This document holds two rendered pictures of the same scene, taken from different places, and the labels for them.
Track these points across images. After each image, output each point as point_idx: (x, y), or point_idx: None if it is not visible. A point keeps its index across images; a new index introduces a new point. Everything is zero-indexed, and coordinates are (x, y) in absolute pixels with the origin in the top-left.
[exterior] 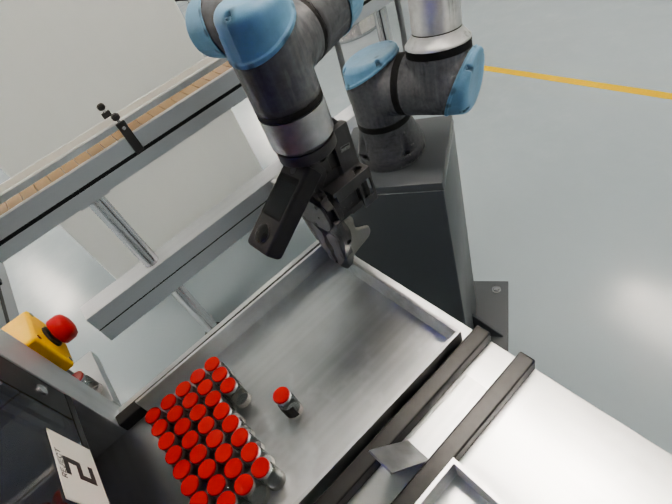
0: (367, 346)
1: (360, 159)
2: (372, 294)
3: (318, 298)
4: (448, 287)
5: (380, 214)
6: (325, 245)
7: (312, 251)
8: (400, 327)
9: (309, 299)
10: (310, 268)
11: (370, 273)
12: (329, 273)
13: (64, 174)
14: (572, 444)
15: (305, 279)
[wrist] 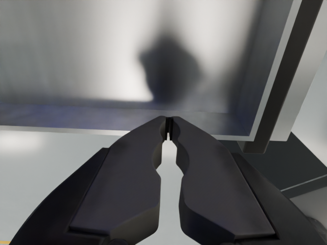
0: (1, 1)
1: (319, 226)
2: (100, 96)
3: (185, 25)
4: None
5: (262, 170)
6: (195, 149)
7: (263, 110)
8: (6, 74)
9: (203, 9)
10: (251, 73)
11: (95, 132)
12: (209, 87)
13: None
14: None
15: (251, 45)
